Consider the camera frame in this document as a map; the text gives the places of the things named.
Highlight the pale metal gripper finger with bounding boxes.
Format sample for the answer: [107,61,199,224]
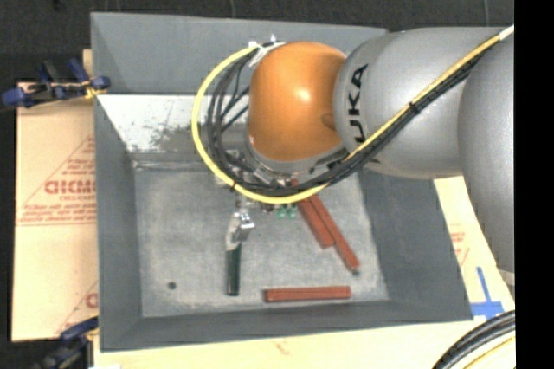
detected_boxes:
[224,209,244,252]
[235,214,257,252]

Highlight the dark green flat block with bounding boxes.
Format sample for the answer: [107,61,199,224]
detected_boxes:
[224,248,242,297]

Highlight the grey metal bin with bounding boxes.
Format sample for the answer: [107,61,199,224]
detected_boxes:
[89,11,474,353]

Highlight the brown cardboard board red print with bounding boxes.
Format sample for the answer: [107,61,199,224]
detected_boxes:
[10,81,101,343]

